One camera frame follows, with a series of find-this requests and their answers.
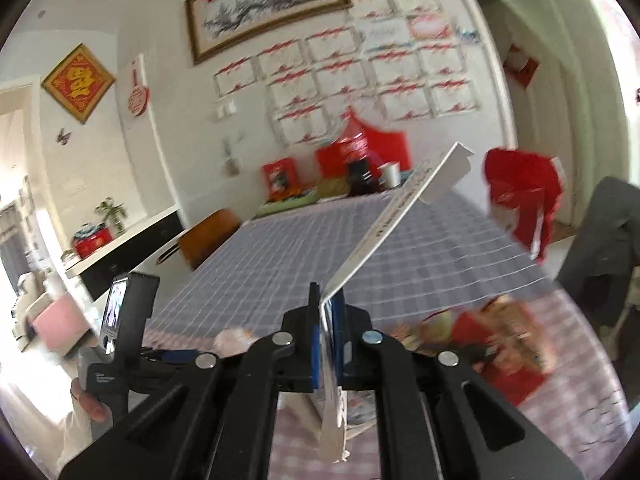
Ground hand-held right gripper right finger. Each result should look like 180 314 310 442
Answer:
330 290 583 480

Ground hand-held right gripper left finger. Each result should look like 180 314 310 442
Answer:
59 282 323 480

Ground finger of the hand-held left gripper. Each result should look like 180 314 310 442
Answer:
142 347 201 367

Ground white cardboard box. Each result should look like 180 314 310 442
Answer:
317 141 474 465

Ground red cardboard box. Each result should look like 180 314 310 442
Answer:
450 295 553 406

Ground person's left forearm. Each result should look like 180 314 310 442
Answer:
59 407 101 468

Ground person's left hand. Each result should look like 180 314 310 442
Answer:
70 377 113 423

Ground white and black cabinet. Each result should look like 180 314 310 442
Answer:
65 205 183 301

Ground pink seat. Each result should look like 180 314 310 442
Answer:
30 292 91 356

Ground red tin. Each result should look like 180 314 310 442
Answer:
72 225 112 259

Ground grey plaid tablecloth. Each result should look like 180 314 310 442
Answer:
142 190 556 351

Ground small green plant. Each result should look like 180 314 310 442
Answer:
95 199 126 236

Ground brown wooden chair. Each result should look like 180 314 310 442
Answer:
177 209 243 271

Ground green tray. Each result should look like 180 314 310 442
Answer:
257 187 321 211

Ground small red picture box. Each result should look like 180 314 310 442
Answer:
262 157 301 203

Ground black jar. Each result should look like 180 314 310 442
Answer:
347 159 381 197

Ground white cup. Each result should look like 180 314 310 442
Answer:
378 161 403 188

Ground brown cardboard scraps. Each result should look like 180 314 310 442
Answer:
482 296 546 361

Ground red gift box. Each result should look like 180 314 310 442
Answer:
315 144 361 180

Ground round red hanging ornament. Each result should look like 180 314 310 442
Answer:
125 57 152 118

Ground red bag on chair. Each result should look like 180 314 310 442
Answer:
482 147 568 263

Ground pink checked tablecloth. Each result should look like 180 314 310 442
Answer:
270 285 631 480

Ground dark grey chair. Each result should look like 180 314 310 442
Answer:
557 176 640 328

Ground red door decoration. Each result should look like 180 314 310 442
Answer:
502 45 541 88

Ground framed blossom painting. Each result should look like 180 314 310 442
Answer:
185 0 353 66

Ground red diamond wall decoration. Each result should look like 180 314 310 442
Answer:
41 43 116 124

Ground group of wall certificates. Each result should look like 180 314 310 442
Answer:
212 0 483 146

